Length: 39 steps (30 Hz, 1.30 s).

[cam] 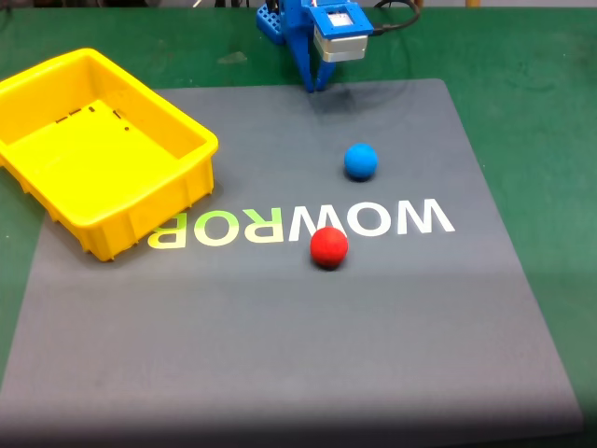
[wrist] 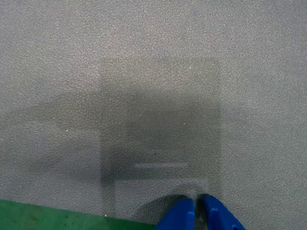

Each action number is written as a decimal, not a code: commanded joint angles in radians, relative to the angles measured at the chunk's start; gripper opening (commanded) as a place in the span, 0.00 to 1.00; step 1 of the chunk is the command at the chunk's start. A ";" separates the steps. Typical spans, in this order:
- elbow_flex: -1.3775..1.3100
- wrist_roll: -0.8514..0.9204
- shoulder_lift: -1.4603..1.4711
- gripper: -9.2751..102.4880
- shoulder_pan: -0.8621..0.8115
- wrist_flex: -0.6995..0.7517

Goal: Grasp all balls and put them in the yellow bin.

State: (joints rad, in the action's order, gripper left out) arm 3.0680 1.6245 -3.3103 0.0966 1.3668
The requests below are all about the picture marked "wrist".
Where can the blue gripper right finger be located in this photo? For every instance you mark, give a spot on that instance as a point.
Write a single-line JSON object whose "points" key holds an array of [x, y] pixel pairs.
{"points": [[220, 218]]}

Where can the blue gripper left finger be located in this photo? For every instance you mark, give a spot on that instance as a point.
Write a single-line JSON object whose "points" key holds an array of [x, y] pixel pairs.
{"points": [[182, 215]]}

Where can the grey mat with WOWROBO print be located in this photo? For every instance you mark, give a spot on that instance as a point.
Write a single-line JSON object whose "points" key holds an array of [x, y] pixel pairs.
{"points": [[144, 72]]}

